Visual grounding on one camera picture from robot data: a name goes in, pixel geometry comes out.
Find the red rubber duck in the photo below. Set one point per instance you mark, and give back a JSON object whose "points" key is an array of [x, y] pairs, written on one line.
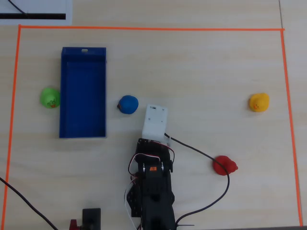
{"points": [[230, 165]]}

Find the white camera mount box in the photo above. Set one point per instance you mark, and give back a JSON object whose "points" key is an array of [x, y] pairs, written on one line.
{"points": [[154, 119]]}

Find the green rubber duck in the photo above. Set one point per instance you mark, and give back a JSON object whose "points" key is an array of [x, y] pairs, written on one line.
{"points": [[49, 95]]}

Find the yellow rubber duck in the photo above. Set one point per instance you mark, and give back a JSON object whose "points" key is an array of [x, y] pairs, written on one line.
{"points": [[260, 101]]}

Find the black table clamp stand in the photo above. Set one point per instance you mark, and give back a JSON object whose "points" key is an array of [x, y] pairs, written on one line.
{"points": [[91, 215]]}

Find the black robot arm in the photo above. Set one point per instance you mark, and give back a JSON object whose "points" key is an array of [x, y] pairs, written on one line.
{"points": [[156, 194]]}

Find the blue plastic box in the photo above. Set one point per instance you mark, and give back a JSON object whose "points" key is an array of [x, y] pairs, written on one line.
{"points": [[82, 95]]}

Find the orange tape strip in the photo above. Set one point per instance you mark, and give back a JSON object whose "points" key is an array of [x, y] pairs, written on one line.
{"points": [[291, 119], [13, 107], [144, 28]]}

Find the blue rubber duck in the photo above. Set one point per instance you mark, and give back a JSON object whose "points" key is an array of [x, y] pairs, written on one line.
{"points": [[129, 104]]}

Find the white paper with black bar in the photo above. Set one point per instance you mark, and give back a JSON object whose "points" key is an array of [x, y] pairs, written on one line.
{"points": [[36, 6]]}

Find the red clamp knob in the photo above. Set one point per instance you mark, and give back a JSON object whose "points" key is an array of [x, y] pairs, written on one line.
{"points": [[74, 225]]}

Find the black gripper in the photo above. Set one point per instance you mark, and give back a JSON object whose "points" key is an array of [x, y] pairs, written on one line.
{"points": [[144, 143]]}

